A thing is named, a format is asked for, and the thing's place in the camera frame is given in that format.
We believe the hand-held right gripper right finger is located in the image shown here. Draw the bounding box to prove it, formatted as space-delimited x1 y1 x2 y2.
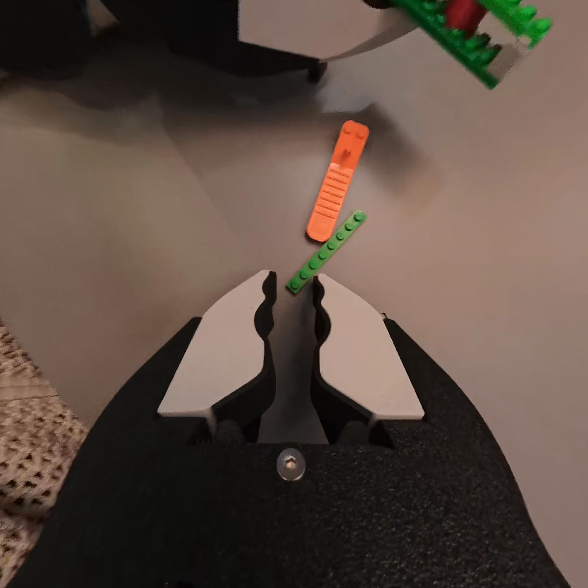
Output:
311 274 425 444

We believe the long green lego plate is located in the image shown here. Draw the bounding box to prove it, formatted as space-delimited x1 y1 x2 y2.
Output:
286 210 367 295

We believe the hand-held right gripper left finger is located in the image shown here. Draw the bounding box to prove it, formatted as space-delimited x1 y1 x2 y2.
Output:
157 270 277 444

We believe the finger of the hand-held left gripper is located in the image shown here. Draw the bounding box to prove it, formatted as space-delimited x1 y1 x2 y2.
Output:
238 0 416 65

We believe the orange brick separator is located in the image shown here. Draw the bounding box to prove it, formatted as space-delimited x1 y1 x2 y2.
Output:
305 120 369 242

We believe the green lego assembly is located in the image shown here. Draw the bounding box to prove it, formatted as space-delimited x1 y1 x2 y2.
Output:
386 0 553 90

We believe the cream knit sweater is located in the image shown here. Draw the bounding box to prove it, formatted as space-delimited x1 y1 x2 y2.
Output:
0 315 92 586

